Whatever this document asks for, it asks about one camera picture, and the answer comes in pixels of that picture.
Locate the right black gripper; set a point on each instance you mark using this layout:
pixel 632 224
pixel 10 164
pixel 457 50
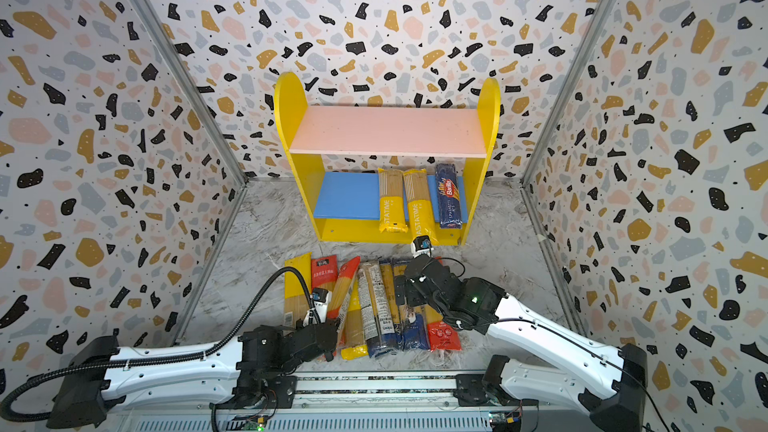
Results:
pixel 422 270

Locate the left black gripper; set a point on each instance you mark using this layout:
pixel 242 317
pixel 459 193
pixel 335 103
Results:
pixel 334 323

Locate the clear label spaghetti bag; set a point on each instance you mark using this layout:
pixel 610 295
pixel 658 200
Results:
pixel 378 327

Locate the red yellow spaghetti bag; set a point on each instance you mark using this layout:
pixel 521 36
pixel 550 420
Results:
pixel 345 279

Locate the blue Barilla spaghetti box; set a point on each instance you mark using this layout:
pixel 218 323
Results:
pixel 448 196

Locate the yellow Pastatime bag large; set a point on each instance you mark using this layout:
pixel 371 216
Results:
pixel 391 201

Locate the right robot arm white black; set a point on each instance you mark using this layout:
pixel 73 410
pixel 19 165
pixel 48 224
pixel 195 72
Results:
pixel 603 382

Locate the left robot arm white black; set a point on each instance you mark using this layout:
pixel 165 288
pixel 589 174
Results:
pixel 250 372

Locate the yellow shelf pink blue boards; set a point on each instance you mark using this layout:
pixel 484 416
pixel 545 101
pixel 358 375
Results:
pixel 344 206

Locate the blue yellow spaghetti bag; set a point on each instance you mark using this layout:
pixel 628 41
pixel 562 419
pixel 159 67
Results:
pixel 388 277

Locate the blue portrait spaghetti bag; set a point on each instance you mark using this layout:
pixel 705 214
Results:
pixel 414 335

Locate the yellow clear spaghetti bag leftmost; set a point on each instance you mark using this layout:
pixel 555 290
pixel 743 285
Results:
pixel 295 303

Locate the red spaghetti bag right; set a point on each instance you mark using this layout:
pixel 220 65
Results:
pixel 441 336

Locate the red spaghetti bag left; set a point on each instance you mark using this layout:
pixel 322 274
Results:
pixel 324 273

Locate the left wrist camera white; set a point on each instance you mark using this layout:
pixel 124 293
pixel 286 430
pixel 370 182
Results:
pixel 321 299

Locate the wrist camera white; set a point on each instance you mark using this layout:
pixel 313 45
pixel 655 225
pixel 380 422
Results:
pixel 422 245
pixel 321 299

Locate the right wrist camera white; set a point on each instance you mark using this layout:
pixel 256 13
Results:
pixel 422 245

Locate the metal base rail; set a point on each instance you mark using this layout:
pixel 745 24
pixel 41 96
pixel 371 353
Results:
pixel 370 401

